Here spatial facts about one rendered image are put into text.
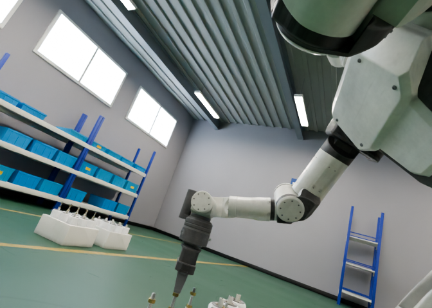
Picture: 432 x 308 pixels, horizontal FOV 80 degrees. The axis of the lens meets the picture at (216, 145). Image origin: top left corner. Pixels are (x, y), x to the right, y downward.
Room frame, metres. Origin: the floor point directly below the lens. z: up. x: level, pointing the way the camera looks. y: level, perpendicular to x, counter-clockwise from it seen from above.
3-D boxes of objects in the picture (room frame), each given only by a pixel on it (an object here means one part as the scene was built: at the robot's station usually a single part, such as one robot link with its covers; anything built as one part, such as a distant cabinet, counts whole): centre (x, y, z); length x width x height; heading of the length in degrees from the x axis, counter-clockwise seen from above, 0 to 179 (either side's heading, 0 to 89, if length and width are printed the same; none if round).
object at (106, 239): (3.37, 0.89, 0.09); 0.39 x 0.39 x 0.18; 63
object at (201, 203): (0.84, -0.01, 0.57); 0.11 x 0.11 x 0.11; 76
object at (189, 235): (0.85, -0.03, 0.46); 0.13 x 0.10 x 0.12; 2
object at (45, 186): (4.90, 2.70, 0.36); 0.50 x 0.38 x 0.21; 61
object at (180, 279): (0.83, -0.03, 0.37); 0.03 x 0.02 x 0.06; 92
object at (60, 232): (2.85, 1.13, 0.09); 0.39 x 0.39 x 0.18; 67
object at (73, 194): (5.32, 2.42, 0.36); 0.50 x 0.38 x 0.21; 61
